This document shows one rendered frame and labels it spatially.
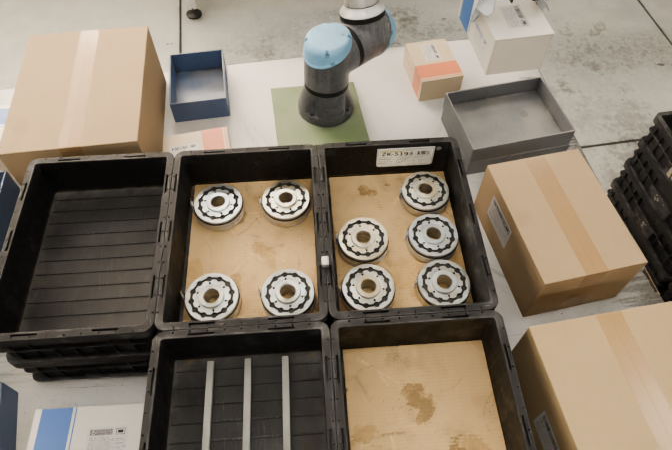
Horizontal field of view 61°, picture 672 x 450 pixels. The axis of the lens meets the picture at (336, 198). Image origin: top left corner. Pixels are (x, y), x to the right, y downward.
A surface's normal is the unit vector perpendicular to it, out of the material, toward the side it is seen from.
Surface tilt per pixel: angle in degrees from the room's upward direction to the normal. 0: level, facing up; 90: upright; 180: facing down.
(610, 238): 0
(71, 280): 0
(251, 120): 0
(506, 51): 90
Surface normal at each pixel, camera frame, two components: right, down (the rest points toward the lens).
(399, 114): 0.00, -0.58
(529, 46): 0.16, 0.81
